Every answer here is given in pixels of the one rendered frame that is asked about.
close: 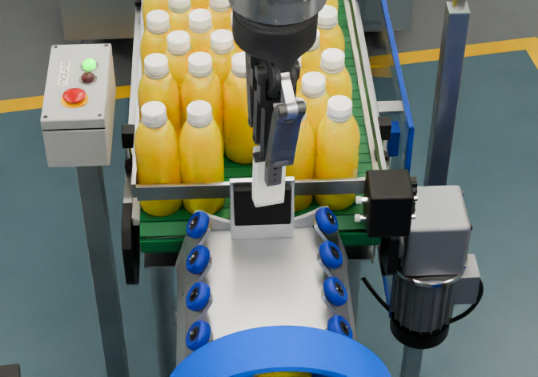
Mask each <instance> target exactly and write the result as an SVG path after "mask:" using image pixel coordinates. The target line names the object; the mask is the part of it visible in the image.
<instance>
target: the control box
mask: <svg viewBox="0 0 538 377"><path fill-rule="evenodd" d="M87 58H92V59H94V60H95V62H96V67H95V68H93V69H90V70H88V69H85V68H83V66H82V63H83V61H84V60H86V59H87ZM62 62H66V63H62ZM62 64H63V65H62ZM65 64H66V65H65ZM67 64H68V65H67ZM63 68H64V69H67V72H66V70H62V69H63ZM86 71H90V72H92V73H93V74H94V81H92V82H83V81H82V79H81V76H82V74H83V73H84V72H86ZM62 74H63V75H62ZM65 74H66V76H65ZM61 75H62V78H65V77H66V78H65V79H66V80H63V79H62V78H61ZM61 80H62V81H61ZM60 82H61V83H60ZM60 84H62V85H60ZM70 88H80V89H83V90H84V91H85V93H86V97H85V98H84V99H83V100H82V101H81V102H77V103H69V102H66V101H64V100H63V97H62V94H63V93H64V91H66V90H68V89H70ZM115 95H116V85H115V77H114V63H113V57H112V49H111V44H110V43H108V44H80V45H53V46H52V47H51V52H50V61H49V67H48V72H47V78H46V88H45V94H44V99H43V104H42V114H41V120H40V122H41V127H42V134H43V139H44V144H45V149H46V158H47V162H48V167H68V166H109V165H110V158H111V147H112V137H113V126H114V106H115Z"/></svg>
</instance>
